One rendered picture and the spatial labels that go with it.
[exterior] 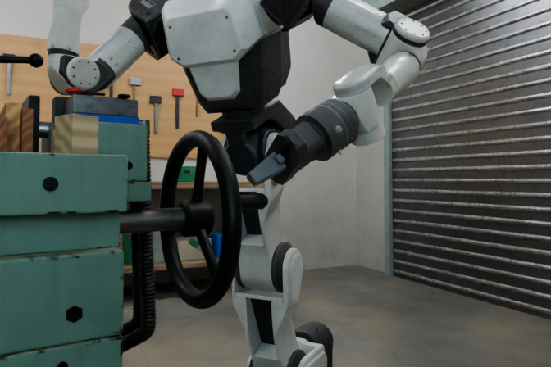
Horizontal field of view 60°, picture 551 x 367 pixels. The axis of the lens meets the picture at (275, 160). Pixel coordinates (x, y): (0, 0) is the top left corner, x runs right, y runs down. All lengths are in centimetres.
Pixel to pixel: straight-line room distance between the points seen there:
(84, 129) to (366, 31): 70
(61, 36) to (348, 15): 66
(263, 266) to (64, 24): 80
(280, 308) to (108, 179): 94
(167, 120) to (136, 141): 339
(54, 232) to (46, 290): 6
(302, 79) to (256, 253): 349
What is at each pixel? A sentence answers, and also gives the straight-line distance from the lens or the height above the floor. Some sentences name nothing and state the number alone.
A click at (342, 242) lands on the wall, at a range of 490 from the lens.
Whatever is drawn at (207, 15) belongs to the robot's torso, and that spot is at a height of 125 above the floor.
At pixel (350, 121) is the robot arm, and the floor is 97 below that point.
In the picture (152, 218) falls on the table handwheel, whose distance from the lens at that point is 76.
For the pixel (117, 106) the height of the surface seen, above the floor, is 99.
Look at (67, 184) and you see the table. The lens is 51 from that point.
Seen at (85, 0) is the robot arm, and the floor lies 132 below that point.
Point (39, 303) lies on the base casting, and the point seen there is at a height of 75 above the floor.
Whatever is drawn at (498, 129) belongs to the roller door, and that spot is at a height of 122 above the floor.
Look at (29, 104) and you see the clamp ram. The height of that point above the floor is 98.
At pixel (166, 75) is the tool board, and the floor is 175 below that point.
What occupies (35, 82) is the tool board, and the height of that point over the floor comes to 161.
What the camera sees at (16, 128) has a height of 94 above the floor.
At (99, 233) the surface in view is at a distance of 55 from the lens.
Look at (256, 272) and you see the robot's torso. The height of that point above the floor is 61.
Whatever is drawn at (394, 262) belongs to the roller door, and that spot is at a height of 12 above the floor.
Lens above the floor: 88
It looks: 2 degrees up
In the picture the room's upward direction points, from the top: straight up
